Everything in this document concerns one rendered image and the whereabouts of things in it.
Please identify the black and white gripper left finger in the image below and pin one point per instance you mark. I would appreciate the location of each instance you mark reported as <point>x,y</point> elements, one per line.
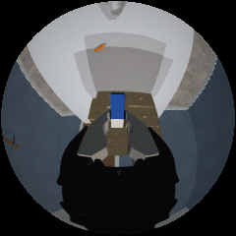
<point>89,144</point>

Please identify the blue and white eraser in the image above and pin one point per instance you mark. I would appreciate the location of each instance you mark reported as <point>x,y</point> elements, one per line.
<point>117,109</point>

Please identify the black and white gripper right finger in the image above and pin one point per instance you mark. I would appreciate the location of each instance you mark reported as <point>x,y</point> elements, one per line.
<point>145,143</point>

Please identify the brown wooden drawer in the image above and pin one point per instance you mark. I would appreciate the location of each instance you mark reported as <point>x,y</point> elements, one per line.
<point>146,115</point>
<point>105,94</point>
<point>157,131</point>
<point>117,140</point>
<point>98,107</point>
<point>139,99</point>

